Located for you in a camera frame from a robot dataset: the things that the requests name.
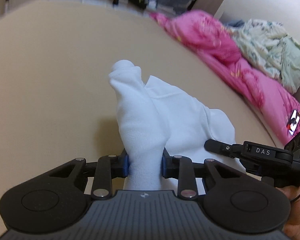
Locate right hand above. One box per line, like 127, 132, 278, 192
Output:
278, 186, 300, 240

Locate white long-sleeve shirt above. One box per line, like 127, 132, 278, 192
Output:
109, 60, 244, 191

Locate pink quilt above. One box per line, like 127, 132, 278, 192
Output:
150, 10, 300, 145

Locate pale floral blanket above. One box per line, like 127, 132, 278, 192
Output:
228, 19, 300, 95

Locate beige mattress pad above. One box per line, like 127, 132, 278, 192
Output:
0, 0, 273, 236

